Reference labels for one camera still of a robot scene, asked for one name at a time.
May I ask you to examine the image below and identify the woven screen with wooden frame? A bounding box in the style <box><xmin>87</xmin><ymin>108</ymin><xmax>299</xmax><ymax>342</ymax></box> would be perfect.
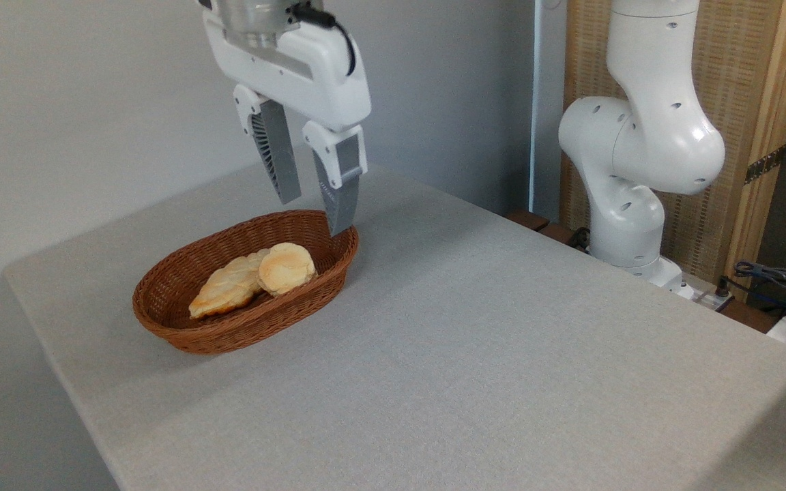
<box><xmin>559</xmin><ymin>0</ymin><xmax>786</xmax><ymax>301</ymax></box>

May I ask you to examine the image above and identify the brown wicker oval basket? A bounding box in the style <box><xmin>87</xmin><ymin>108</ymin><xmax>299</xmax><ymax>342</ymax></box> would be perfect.
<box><xmin>132</xmin><ymin>209</ymin><xmax>360</xmax><ymax>355</ymax></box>

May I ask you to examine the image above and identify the brass hinge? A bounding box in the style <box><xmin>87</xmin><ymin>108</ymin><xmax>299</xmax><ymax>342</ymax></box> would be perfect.
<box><xmin>744</xmin><ymin>145</ymin><xmax>786</xmax><ymax>186</ymax></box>

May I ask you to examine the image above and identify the blue and black cable bundle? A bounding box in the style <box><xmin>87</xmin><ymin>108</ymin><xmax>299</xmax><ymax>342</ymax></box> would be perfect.
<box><xmin>724</xmin><ymin>259</ymin><xmax>786</xmax><ymax>323</ymax></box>

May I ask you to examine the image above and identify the round bumpy bread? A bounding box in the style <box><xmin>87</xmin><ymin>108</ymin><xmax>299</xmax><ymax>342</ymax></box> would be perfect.
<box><xmin>257</xmin><ymin>242</ymin><xmax>317</xmax><ymax>297</ymax></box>

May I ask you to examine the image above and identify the long braided bread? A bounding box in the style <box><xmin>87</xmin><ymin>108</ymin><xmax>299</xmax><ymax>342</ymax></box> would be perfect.
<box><xmin>188</xmin><ymin>248</ymin><xmax>272</xmax><ymax>320</ymax></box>

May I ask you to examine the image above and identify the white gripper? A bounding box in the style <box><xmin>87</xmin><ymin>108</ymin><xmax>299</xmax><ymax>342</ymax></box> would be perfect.
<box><xmin>201</xmin><ymin>0</ymin><xmax>373</xmax><ymax>237</ymax></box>

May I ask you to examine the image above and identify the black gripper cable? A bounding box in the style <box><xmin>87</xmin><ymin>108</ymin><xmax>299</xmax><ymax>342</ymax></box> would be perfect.
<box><xmin>293</xmin><ymin>3</ymin><xmax>358</xmax><ymax>77</ymax></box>

